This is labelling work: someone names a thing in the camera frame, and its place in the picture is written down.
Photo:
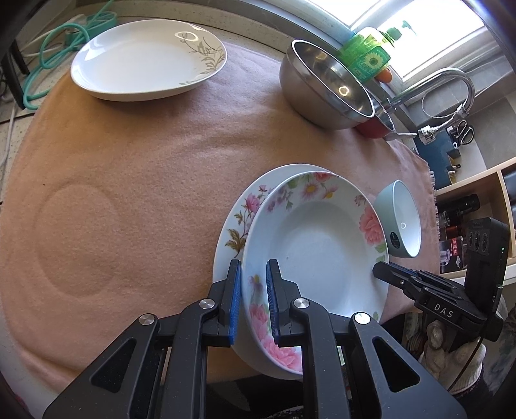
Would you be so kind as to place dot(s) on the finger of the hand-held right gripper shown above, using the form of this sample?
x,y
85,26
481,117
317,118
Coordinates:
x,y
387,276
435,280

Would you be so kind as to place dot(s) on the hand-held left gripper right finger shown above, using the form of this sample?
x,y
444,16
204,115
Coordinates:
x,y
273,306

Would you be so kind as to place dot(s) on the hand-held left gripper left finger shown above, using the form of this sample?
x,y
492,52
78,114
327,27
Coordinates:
x,y
234,306

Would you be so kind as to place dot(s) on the pale green bowl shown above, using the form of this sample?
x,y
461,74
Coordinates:
x,y
403,217

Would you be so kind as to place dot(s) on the deep pink floral plate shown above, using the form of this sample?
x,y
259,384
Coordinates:
x,y
318,241

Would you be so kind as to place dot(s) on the red steel bowl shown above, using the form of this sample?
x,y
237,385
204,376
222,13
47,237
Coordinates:
x,y
373,128

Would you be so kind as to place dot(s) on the stainless steel bowl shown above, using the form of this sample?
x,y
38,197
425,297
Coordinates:
x,y
306,92

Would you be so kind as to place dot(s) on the white plate with leaf print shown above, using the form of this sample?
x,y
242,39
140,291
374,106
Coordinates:
x,y
141,60

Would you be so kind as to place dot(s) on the person's right hand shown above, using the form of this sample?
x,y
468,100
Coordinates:
x,y
435,342

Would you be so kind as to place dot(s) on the dark red printed box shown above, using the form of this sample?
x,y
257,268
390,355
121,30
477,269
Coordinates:
x,y
451,252

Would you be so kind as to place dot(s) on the dark bottle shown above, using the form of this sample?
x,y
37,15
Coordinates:
x,y
459,203

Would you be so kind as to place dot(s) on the wooden shelf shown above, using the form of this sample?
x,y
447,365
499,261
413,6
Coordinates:
x,y
483,177

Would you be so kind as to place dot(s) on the blue knife holder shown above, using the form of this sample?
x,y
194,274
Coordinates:
x,y
435,157

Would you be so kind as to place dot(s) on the flexible faucet sprayer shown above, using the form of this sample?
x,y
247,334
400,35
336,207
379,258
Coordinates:
x,y
427,135

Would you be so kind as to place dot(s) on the black scissors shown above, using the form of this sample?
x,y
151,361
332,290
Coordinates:
x,y
465,133

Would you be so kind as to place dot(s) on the peach cloth mat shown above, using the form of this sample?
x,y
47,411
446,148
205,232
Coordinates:
x,y
141,181

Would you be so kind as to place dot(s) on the orange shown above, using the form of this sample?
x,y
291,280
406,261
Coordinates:
x,y
385,75

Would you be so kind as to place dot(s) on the chrome faucet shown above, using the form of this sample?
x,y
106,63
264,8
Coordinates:
x,y
443,73

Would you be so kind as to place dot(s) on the green dish soap bottle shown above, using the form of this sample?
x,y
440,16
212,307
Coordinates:
x,y
365,54

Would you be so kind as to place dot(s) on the window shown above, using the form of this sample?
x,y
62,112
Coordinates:
x,y
435,36

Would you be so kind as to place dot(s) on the black tripod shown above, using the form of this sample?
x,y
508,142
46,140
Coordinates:
x,y
12,76

